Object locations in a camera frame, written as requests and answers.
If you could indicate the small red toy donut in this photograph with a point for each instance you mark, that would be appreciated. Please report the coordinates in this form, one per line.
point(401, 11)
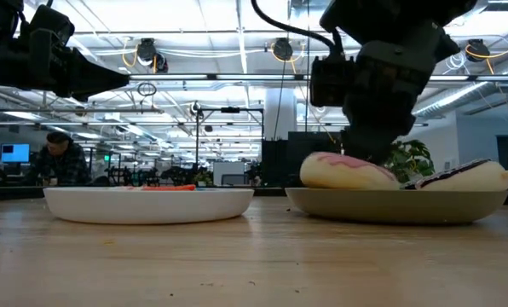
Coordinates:
point(169, 187)

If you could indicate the white panel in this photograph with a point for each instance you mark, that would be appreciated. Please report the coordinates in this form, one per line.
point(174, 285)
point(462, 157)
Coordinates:
point(228, 172)

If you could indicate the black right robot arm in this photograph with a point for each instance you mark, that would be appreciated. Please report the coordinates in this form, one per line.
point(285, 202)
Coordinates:
point(399, 13)

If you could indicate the green potted plant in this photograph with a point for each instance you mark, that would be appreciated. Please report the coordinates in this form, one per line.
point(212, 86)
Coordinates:
point(416, 160)

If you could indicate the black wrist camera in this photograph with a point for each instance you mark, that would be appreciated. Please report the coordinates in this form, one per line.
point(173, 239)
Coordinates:
point(330, 83)
point(51, 25)

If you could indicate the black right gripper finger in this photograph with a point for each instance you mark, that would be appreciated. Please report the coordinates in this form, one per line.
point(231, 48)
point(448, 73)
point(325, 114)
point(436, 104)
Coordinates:
point(351, 143)
point(384, 147)

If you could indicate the large pink iced toy donut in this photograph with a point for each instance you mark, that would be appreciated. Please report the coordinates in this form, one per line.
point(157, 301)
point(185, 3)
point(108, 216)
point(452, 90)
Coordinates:
point(343, 175)

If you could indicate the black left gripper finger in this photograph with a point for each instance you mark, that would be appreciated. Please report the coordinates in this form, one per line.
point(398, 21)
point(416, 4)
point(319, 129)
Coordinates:
point(96, 88)
point(96, 70)

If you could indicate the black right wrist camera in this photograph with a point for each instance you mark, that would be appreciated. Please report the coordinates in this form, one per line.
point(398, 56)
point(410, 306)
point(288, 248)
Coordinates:
point(330, 83)

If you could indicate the white round plate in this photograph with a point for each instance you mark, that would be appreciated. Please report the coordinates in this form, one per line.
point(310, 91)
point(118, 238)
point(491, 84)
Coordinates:
point(147, 206)

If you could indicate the black computer case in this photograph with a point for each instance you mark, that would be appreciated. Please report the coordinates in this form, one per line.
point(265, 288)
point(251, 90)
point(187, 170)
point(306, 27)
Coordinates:
point(288, 158)

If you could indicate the large chocolate iced toy donut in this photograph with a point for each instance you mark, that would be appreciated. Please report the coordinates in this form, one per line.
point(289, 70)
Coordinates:
point(463, 179)

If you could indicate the black metal rig frame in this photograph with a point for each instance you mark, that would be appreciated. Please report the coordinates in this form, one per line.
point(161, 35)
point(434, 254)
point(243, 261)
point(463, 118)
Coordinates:
point(230, 110)

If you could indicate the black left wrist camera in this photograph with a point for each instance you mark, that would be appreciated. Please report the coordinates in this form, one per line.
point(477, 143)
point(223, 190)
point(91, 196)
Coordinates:
point(51, 25)

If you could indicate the lit computer monitor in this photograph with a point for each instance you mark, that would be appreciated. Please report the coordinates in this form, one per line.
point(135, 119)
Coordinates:
point(15, 153)

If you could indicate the olive green round plate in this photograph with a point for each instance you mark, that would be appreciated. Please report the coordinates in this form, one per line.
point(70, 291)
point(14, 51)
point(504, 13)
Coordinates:
point(396, 206)

